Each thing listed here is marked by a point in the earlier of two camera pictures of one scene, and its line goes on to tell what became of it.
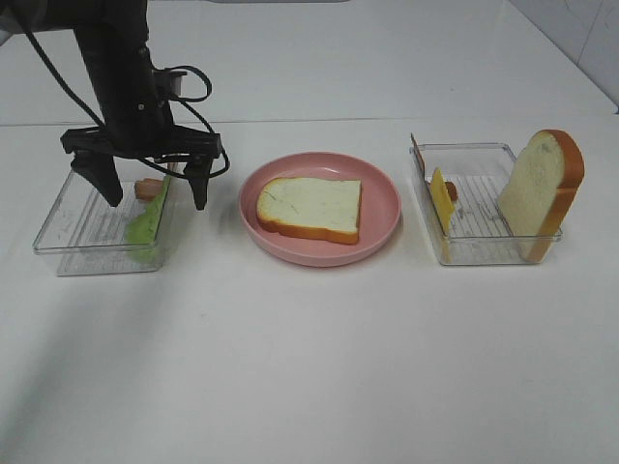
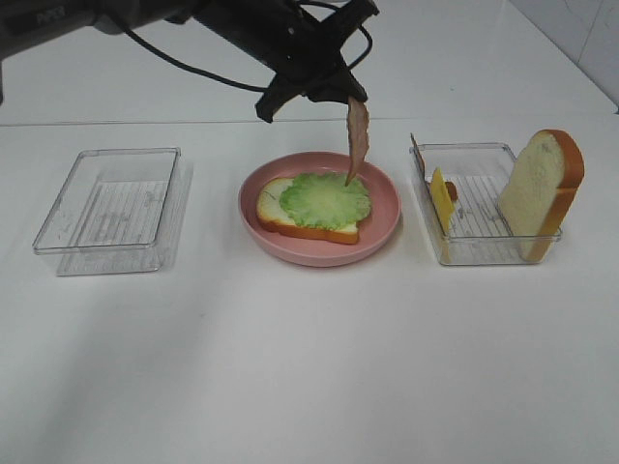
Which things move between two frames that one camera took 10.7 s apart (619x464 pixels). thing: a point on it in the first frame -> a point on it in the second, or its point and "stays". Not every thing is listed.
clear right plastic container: (476, 173) stays
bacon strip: (450, 185) stays
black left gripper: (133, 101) -> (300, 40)
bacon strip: (148, 188) -> (358, 130)
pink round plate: (379, 209) stays
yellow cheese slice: (444, 206) stays
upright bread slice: (538, 195) stays
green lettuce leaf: (142, 234) -> (324, 200)
